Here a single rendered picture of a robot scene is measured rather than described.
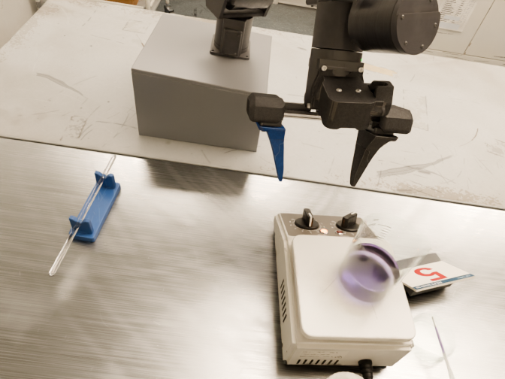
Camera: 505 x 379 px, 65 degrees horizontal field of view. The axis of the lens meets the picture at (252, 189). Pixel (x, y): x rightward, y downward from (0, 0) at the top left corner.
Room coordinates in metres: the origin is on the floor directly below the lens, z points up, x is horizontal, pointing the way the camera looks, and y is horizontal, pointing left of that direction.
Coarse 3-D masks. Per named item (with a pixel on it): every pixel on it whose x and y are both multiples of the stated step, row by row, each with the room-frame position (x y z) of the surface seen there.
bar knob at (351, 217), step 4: (352, 212) 0.35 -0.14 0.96; (344, 216) 0.33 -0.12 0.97; (348, 216) 0.33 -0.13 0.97; (352, 216) 0.33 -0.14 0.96; (356, 216) 0.34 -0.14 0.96; (340, 220) 0.34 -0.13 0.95; (344, 220) 0.32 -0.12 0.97; (348, 220) 0.32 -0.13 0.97; (352, 220) 0.33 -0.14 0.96; (336, 224) 0.33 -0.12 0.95; (340, 224) 0.33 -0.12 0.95; (344, 224) 0.32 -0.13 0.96; (348, 224) 0.32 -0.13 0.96; (352, 224) 0.33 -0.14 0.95; (356, 224) 0.33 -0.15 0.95; (340, 228) 0.32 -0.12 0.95; (344, 228) 0.32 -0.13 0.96; (348, 228) 0.32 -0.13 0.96; (352, 228) 0.32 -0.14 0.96; (356, 228) 0.32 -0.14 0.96
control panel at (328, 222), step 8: (288, 216) 0.34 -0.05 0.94; (296, 216) 0.34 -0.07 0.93; (320, 216) 0.35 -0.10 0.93; (328, 216) 0.35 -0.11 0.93; (336, 216) 0.36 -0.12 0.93; (288, 224) 0.31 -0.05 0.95; (320, 224) 0.33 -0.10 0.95; (328, 224) 0.33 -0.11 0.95; (288, 232) 0.29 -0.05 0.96; (296, 232) 0.29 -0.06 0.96; (304, 232) 0.30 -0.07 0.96; (312, 232) 0.30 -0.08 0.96; (320, 232) 0.30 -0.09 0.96; (328, 232) 0.31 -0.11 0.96; (336, 232) 0.31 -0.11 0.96; (344, 232) 0.31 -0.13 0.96; (352, 232) 0.31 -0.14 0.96
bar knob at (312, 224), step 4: (304, 208) 0.34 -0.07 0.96; (308, 208) 0.34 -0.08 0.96; (304, 212) 0.33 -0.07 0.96; (308, 212) 0.33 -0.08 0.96; (304, 216) 0.32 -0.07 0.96; (308, 216) 0.32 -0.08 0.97; (312, 216) 0.32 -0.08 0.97; (296, 220) 0.32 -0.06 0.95; (300, 220) 0.32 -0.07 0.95; (304, 220) 0.32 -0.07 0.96; (308, 220) 0.31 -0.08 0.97; (312, 220) 0.31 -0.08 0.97; (296, 224) 0.31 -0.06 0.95; (300, 224) 0.31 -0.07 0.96; (304, 224) 0.31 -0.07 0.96; (308, 224) 0.31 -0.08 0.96; (312, 224) 0.31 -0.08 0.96; (316, 224) 0.32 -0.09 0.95; (304, 228) 0.31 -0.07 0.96; (308, 228) 0.31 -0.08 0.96; (312, 228) 0.31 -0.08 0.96; (316, 228) 0.31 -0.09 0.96
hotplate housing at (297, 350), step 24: (288, 240) 0.28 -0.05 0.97; (288, 264) 0.24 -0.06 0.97; (288, 288) 0.21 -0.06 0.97; (288, 312) 0.19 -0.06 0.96; (288, 336) 0.17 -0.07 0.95; (288, 360) 0.15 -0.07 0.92; (312, 360) 0.15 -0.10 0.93; (336, 360) 0.16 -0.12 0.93; (360, 360) 0.16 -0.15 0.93; (384, 360) 0.17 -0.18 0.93
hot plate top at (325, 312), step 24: (312, 240) 0.27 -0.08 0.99; (336, 240) 0.27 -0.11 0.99; (312, 264) 0.24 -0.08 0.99; (336, 264) 0.24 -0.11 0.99; (312, 288) 0.21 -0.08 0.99; (336, 288) 0.21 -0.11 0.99; (312, 312) 0.18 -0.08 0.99; (336, 312) 0.18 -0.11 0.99; (360, 312) 0.19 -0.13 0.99; (384, 312) 0.20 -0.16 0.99; (408, 312) 0.20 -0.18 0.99; (312, 336) 0.16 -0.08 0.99; (336, 336) 0.16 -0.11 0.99; (360, 336) 0.16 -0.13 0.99; (384, 336) 0.17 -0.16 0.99; (408, 336) 0.17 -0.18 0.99
